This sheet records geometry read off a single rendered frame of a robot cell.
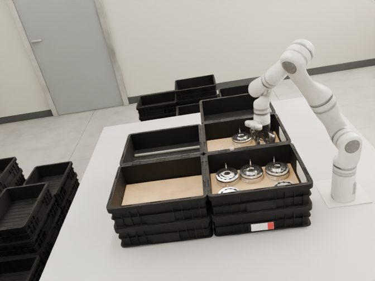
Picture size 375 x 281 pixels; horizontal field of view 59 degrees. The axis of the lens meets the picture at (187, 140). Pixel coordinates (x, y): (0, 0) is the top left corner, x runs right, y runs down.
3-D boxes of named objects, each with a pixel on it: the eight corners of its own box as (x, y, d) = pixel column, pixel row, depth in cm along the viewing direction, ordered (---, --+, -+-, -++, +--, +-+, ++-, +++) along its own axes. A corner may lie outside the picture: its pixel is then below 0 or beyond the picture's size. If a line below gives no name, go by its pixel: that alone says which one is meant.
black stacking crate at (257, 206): (292, 163, 153) (292, 143, 148) (313, 207, 128) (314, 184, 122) (207, 174, 156) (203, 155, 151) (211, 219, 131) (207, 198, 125)
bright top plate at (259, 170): (261, 164, 149) (261, 163, 149) (263, 178, 141) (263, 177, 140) (239, 165, 151) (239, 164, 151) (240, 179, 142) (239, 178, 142)
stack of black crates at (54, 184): (51, 199, 272) (34, 165, 255) (86, 194, 270) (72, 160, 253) (32, 236, 238) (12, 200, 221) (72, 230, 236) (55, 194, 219)
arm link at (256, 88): (244, 86, 147) (256, 74, 134) (260, 81, 149) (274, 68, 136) (249, 101, 146) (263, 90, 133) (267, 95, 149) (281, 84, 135)
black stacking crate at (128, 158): (203, 142, 182) (201, 124, 177) (206, 174, 157) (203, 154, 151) (133, 151, 185) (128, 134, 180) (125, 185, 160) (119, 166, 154)
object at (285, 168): (285, 160, 149) (285, 159, 148) (292, 174, 140) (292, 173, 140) (263, 163, 149) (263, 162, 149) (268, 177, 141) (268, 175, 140)
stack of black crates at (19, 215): (32, 236, 238) (4, 187, 215) (72, 231, 236) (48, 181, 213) (6, 285, 204) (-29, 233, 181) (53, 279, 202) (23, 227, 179)
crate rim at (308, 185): (292, 146, 149) (292, 141, 147) (314, 188, 123) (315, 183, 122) (204, 158, 152) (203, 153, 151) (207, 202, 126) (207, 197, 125)
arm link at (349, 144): (365, 134, 125) (361, 171, 133) (352, 123, 133) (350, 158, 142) (341, 139, 125) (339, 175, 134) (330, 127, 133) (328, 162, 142)
